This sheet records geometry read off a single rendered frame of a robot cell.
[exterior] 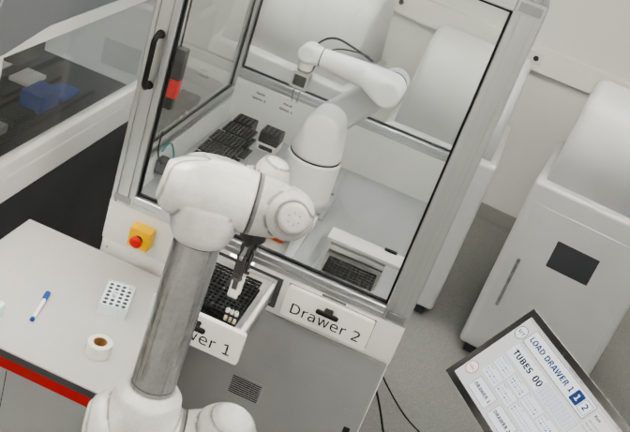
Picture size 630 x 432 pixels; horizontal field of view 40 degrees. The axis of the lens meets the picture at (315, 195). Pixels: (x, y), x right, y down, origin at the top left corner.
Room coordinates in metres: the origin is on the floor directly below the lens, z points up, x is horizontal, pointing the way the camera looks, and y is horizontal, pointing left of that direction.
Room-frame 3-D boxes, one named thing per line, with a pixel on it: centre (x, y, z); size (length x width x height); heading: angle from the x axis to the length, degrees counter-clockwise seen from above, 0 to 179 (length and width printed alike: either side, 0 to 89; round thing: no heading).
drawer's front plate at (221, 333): (1.98, 0.19, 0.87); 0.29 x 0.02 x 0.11; 82
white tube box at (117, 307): (2.11, 0.46, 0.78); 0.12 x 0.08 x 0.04; 7
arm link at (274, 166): (2.08, 0.14, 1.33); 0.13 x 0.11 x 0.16; 100
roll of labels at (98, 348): (1.88, 0.42, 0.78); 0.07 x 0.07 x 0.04
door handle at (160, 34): (2.34, 0.58, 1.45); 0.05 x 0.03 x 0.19; 172
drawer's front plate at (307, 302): (2.26, -0.16, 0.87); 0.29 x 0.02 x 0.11; 82
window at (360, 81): (2.33, 0.11, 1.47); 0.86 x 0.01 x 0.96; 82
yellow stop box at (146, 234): (2.33, 0.48, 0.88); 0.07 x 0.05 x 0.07; 82
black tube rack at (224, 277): (2.18, 0.17, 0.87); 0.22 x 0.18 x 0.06; 172
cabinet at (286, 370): (2.77, 0.04, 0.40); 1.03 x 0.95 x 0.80; 82
